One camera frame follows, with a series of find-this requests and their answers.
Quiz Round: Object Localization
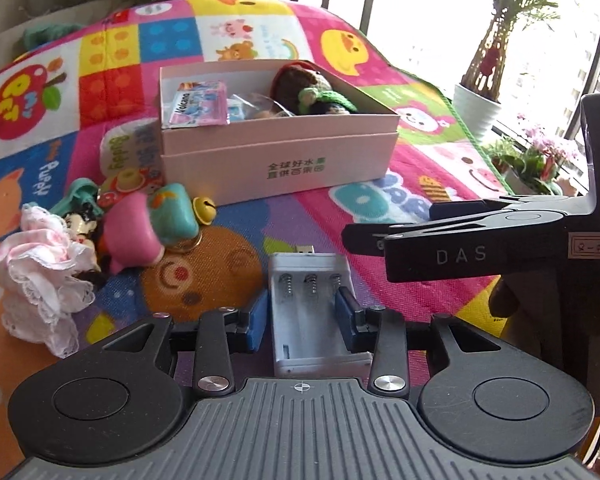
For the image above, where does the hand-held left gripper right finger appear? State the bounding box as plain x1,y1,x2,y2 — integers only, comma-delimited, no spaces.
334,287,501,396

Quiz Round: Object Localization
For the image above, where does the small dark-haired figurine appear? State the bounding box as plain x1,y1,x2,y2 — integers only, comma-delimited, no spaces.
60,202,106,261

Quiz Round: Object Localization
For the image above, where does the white battery holder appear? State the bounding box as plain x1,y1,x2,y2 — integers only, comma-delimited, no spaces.
267,244,373,378

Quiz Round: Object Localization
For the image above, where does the clear plastic bag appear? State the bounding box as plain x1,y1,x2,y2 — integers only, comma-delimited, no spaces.
227,92,291,123

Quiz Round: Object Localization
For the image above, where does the gold bell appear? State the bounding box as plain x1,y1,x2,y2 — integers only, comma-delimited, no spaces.
192,196,217,223

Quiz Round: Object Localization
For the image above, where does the pink flowering potted plant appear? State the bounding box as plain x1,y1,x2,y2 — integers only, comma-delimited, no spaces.
485,115,588,196

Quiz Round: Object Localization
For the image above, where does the teal plastic clip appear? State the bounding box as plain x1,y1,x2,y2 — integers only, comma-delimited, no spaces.
50,178,101,213

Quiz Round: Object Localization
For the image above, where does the colourful cartoon play mat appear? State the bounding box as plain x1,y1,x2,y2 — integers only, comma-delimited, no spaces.
0,0,516,461

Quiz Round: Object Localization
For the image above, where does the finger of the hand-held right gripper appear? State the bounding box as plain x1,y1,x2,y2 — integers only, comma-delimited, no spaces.
342,209,568,283
427,194,588,223

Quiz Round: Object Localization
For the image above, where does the potted palm in white pot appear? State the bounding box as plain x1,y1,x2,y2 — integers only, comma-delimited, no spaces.
452,0,600,143

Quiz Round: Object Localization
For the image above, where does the person's right hand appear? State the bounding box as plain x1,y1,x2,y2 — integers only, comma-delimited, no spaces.
487,275,526,341

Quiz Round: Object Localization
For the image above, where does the small yellow red toy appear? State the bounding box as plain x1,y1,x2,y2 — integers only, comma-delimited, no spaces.
97,169,163,206

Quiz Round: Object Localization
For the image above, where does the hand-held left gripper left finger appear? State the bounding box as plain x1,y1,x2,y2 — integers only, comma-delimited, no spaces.
100,292,271,396

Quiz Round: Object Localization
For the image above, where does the pink and teal toy figure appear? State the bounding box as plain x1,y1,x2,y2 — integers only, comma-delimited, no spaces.
102,182,201,276

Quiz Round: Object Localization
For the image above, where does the pink cardboard box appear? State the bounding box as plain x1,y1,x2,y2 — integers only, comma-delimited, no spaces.
159,59,401,206

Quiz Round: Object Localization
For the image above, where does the brown crochet doll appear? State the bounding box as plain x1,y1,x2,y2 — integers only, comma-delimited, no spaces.
270,61,358,116

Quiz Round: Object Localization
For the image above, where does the teal cloth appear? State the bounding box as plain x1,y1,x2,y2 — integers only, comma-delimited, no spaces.
22,20,83,46

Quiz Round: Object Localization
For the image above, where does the pink tissue packet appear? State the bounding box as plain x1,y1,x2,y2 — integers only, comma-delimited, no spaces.
162,81,228,128

